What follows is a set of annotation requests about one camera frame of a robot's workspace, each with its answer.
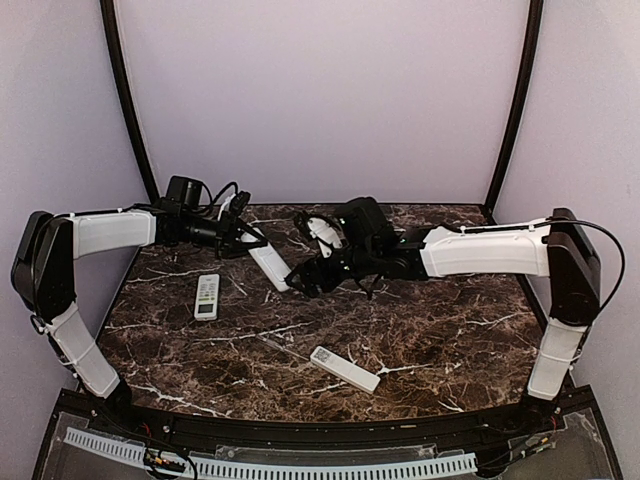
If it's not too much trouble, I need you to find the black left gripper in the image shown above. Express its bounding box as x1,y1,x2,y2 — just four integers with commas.
182,210,269,259

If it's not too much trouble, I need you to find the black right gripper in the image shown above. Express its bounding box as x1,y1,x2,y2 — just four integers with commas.
285,238,379,297

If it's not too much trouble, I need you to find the white remote with battery compartment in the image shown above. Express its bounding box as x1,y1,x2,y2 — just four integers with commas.
249,242,291,292

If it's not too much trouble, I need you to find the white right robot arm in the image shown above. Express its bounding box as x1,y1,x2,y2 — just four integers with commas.
285,197,601,434

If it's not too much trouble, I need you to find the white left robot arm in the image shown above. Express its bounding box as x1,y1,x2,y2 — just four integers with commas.
11,207,267,436

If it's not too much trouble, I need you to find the white remote with green buttons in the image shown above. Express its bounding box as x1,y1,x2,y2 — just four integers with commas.
194,274,220,321

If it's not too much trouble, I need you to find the white remote with QR label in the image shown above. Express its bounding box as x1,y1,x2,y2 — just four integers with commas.
310,346,380,394

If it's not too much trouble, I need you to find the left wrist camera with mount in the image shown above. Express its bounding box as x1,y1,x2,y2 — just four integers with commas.
154,175,251,220

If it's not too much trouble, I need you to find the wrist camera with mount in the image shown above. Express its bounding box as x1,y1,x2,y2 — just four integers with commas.
294,196,399,258
154,175,251,220

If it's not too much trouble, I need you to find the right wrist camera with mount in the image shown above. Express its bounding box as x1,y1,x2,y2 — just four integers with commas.
294,196,399,258

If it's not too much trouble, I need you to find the white slotted cable duct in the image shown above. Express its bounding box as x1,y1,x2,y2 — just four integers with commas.
64,427,477,479

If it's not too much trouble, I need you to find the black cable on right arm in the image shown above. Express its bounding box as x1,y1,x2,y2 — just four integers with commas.
549,219,627,326

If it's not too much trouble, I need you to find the black left rear frame post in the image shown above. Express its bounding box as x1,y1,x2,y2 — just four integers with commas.
99,0,160,203

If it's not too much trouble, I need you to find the black frame post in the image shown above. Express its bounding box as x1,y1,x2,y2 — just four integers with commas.
483,0,544,218
99,0,160,203

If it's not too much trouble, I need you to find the black curved front rail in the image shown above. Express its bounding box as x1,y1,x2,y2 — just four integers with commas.
54,389,596,451

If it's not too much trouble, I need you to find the black right rear frame post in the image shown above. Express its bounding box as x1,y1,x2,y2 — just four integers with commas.
483,0,544,218

